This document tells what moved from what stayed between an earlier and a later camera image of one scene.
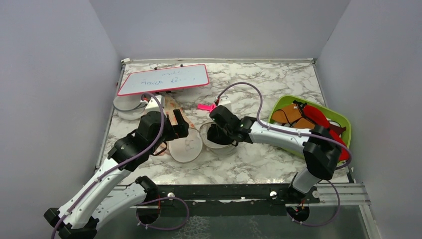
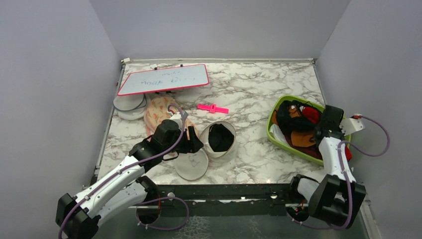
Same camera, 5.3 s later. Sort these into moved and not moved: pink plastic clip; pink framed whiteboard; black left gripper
Moved: black left gripper
Not moved: pink framed whiteboard; pink plastic clip
